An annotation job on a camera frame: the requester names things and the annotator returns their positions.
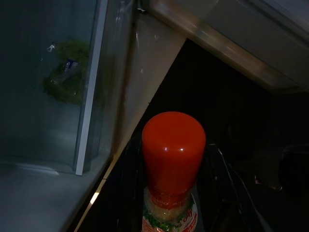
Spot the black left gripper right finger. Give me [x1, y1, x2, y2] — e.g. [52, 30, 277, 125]
[197, 144, 268, 232]

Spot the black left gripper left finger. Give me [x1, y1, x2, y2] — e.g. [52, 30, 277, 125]
[106, 135, 145, 232]

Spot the orange capped seasoning bottle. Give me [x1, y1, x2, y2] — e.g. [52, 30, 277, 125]
[141, 111, 207, 232]

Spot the glass fridge shelf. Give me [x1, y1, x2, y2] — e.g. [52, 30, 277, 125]
[0, 0, 109, 176]

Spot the stainless steel fridge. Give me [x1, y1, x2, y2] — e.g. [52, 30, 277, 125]
[0, 0, 188, 232]

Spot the green vegetable bag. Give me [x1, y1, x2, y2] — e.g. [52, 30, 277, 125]
[42, 40, 91, 105]

